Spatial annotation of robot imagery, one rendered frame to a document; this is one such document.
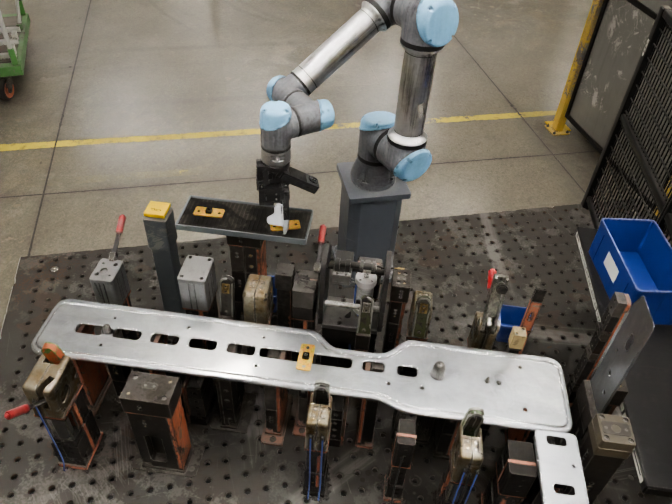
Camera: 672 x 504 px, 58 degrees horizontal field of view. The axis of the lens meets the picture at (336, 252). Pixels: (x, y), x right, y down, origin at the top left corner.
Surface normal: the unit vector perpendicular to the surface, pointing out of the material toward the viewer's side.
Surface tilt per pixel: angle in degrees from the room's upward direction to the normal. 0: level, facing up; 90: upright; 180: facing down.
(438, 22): 82
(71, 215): 0
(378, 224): 90
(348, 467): 0
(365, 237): 90
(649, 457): 0
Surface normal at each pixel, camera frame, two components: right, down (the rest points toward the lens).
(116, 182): 0.05, -0.74
